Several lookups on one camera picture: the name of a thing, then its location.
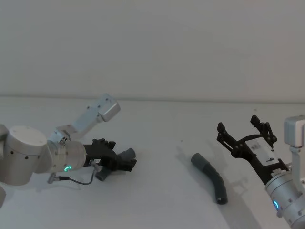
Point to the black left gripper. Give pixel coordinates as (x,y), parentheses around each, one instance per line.
(104,156)

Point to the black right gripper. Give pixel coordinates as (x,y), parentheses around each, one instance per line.
(256,156)

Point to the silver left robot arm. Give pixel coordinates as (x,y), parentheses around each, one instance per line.
(26,152)

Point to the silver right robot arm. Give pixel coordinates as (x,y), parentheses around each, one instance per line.
(289,190)

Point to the white table cloth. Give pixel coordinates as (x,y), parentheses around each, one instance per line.
(155,190)

